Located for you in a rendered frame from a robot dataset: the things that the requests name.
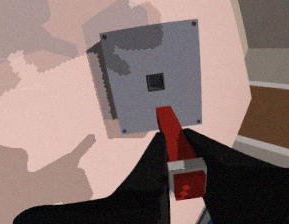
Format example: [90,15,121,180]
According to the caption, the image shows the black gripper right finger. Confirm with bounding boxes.
[183,128,289,224]

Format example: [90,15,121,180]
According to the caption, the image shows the red peg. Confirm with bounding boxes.
[156,105,207,201]

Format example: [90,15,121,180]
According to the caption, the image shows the grey sloped panel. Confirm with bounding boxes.
[99,19,203,135]

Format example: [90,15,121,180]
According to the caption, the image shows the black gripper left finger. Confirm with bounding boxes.
[12,132,172,224]

